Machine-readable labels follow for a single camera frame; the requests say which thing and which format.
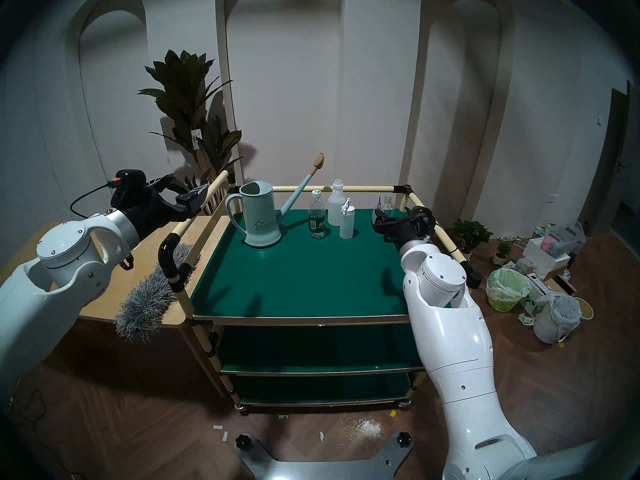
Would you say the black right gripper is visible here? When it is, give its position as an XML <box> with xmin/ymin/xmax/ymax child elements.
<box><xmin>372</xmin><ymin>200</ymin><xmax>437</xmax><ymax>245</ymax></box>

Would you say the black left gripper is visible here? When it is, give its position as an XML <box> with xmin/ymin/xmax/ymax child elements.
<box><xmin>109</xmin><ymin>169</ymin><xmax>211</xmax><ymax>242</ymax></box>

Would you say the grey fluffy duster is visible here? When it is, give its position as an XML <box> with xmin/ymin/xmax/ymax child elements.
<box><xmin>113</xmin><ymin>242</ymin><xmax>201</xmax><ymax>343</ymax></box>

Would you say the green three-tier shelf cart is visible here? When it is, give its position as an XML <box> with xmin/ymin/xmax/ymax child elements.
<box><xmin>158</xmin><ymin>166</ymin><xmax>483</xmax><ymax>415</ymax></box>

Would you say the white pump bottle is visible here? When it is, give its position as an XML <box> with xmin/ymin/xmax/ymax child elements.
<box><xmin>339</xmin><ymin>198</ymin><xmax>356</xmax><ymax>240</ymax></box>

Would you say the white plastic bottle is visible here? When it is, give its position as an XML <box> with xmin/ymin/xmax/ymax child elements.
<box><xmin>327</xmin><ymin>179</ymin><xmax>347</xmax><ymax>227</ymax></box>

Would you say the green label water bottle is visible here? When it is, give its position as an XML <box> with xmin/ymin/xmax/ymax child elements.
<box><xmin>308</xmin><ymin>189</ymin><xmax>327</xmax><ymax>240</ymax></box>

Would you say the light blue watering can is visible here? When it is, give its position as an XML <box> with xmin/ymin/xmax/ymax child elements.
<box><xmin>225</xmin><ymin>153</ymin><xmax>325</xmax><ymax>248</ymax></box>

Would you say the tall dark leafy plant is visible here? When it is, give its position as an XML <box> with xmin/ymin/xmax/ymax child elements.
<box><xmin>137</xmin><ymin>49</ymin><xmax>244</xmax><ymax>216</ymax></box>

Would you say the bushy small potted plant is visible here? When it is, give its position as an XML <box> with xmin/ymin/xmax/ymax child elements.
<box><xmin>454</xmin><ymin>219</ymin><xmax>493</xmax><ymax>261</ymax></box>

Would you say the light wooden table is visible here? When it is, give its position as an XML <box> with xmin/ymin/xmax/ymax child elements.
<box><xmin>0</xmin><ymin>216</ymin><xmax>231</xmax><ymax>385</ymax></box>

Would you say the green-lined waste bin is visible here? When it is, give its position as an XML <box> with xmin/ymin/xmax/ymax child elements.
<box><xmin>486</xmin><ymin>268</ymin><xmax>532</xmax><ymax>313</ymax></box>

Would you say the white carton box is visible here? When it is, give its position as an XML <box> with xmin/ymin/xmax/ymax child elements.
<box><xmin>515</xmin><ymin>271</ymin><xmax>553</xmax><ymax>315</ymax></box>

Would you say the white trash bag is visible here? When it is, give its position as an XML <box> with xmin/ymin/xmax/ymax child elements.
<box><xmin>533</xmin><ymin>290</ymin><xmax>582</xmax><ymax>345</ymax></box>

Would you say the white powder spill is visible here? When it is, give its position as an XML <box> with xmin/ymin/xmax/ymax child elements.
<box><xmin>340</xmin><ymin>416</ymin><xmax>386</xmax><ymax>442</ymax></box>

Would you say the dark door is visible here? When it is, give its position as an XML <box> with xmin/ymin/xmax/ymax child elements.
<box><xmin>580</xmin><ymin>81</ymin><xmax>640</xmax><ymax>237</ymax></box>

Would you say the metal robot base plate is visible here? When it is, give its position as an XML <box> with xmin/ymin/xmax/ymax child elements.
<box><xmin>235</xmin><ymin>430</ymin><xmax>414</xmax><ymax>480</ymax></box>

